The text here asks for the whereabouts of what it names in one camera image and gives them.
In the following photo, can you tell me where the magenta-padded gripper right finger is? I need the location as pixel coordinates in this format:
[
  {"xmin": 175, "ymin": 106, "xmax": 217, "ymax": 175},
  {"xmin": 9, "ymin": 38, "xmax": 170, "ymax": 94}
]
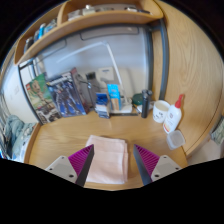
[{"xmin": 132, "ymin": 143, "xmax": 183, "ymax": 186}]

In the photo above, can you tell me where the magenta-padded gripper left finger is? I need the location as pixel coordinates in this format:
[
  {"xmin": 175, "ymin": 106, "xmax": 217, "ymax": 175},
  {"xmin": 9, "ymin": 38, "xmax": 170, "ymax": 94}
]
[{"xmin": 44, "ymin": 143, "xmax": 95, "ymax": 187}]

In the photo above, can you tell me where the pink towel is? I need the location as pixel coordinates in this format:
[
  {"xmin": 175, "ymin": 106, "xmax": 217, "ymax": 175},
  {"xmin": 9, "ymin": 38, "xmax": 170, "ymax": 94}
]
[{"xmin": 84, "ymin": 134, "xmax": 130, "ymax": 185}]

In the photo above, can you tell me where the green patterned hanging towel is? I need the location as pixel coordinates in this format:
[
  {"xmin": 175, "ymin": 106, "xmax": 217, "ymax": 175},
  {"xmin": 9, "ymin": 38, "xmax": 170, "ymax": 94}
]
[{"xmin": 210, "ymin": 115, "xmax": 224, "ymax": 146}]

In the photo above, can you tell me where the clear plastic container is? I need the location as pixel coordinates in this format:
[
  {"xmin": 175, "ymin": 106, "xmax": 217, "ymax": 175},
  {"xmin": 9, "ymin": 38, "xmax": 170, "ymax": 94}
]
[{"xmin": 165, "ymin": 129, "xmax": 187, "ymax": 151}]

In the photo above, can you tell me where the white bottle with red pump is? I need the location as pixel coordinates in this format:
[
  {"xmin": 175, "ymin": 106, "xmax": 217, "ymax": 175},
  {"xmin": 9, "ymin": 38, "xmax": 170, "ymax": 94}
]
[{"xmin": 162, "ymin": 93, "xmax": 186, "ymax": 135}]

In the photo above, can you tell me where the bed with grey-green bedding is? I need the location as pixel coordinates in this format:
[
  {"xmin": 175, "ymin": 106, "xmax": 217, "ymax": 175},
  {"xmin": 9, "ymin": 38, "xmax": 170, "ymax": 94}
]
[{"xmin": 0, "ymin": 114, "xmax": 38, "ymax": 162}]

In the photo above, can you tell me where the black tumbler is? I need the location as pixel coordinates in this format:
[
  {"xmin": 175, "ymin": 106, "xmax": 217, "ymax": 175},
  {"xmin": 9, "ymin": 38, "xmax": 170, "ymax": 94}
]
[{"xmin": 140, "ymin": 88, "xmax": 154, "ymax": 119}]

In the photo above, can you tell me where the robot model kit box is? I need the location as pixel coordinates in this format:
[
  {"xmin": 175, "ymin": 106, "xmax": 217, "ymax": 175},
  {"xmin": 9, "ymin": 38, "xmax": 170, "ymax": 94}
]
[{"xmin": 45, "ymin": 67, "xmax": 89, "ymax": 119}]

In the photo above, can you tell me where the tree figure toy box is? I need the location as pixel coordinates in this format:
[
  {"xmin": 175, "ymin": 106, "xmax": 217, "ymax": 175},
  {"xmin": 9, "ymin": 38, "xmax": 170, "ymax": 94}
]
[{"xmin": 25, "ymin": 72, "xmax": 63, "ymax": 125}]

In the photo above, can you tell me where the dark green round container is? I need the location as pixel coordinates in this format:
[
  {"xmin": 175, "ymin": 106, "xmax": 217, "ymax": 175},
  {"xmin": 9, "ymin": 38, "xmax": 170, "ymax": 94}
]
[{"xmin": 131, "ymin": 92, "xmax": 145, "ymax": 107}]

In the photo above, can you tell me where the small dark blue box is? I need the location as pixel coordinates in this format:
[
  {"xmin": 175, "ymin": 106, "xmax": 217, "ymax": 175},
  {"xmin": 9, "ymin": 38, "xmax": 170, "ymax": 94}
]
[{"xmin": 94, "ymin": 92, "xmax": 111, "ymax": 120}]

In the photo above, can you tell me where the clear bottle with dark cap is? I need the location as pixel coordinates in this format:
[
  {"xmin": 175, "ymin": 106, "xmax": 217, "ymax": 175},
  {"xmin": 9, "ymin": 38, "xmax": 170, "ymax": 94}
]
[{"xmin": 85, "ymin": 71, "xmax": 101, "ymax": 110}]

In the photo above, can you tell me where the light blue carton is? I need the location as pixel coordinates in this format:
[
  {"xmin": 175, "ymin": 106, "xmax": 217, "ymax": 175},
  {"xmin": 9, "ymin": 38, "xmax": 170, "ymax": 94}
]
[{"xmin": 106, "ymin": 83, "xmax": 123, "ymax": 112}]

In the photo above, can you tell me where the light wooden wardrobe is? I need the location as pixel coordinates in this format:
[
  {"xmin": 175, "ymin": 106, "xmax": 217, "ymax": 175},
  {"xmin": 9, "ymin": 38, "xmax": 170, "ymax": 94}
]
[{"xmin": 150, "ymin": 0, "xmax": 224, "ymax": 158}]

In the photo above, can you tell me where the white desk lamp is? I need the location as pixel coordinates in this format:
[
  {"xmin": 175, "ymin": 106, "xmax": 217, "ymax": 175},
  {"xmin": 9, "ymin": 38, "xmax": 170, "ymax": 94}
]
[{"xmin": 56, "ymin": 40, "xmax": 135, "ymax": 115}]

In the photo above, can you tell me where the wooden shelf unit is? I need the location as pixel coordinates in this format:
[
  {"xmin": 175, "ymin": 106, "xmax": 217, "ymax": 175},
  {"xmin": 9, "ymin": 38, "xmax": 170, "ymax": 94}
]
[{"xmin": 13, "ymin": 0, "xmax": 165, "ymax": 66}]

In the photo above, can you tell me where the white square wall device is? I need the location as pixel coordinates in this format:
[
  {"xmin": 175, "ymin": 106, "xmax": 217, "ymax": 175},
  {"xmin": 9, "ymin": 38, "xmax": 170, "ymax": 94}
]
[{"xmin": 96, "ymin": 66, "xmax": 115, "ymax": 83}]

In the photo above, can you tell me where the grey metal desk frame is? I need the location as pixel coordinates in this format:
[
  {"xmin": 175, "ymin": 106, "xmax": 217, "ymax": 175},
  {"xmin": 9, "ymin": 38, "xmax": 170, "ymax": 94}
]
[{"xmin": 17, "ymin": 19, "xmax": 170, "ymax": 125}]

